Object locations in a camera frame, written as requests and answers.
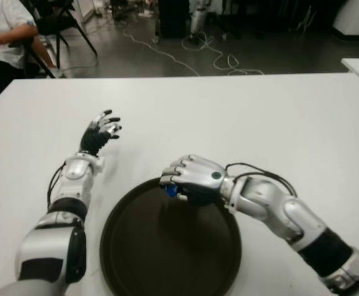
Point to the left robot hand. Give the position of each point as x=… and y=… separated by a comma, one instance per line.
x=91, y=140

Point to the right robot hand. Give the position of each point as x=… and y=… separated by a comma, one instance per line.
x=201, y=179

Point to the blue Oreo cookie pack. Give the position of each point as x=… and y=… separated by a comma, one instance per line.
x=171, y=189

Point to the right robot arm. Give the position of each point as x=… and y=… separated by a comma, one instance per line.
x=269, y=200

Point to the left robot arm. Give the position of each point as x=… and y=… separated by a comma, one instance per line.
x=73, y=179

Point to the dark brown round tray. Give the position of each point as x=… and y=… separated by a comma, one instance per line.
x=155, y=246

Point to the black folding chair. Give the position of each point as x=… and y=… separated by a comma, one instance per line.
x=33, y=58
x=56, y=21

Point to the white panel board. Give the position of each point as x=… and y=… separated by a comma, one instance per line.
x=85, y=9

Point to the black wheeled cabinet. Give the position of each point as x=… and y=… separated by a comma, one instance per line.
x=173, y=18

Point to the seated person white shirt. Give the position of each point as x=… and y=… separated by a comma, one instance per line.
x=6, y=18

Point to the silver humanoid robot legs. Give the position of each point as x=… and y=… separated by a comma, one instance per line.
x=198, y=18

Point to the white curved booth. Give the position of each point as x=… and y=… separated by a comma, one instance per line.
x=356, y=18

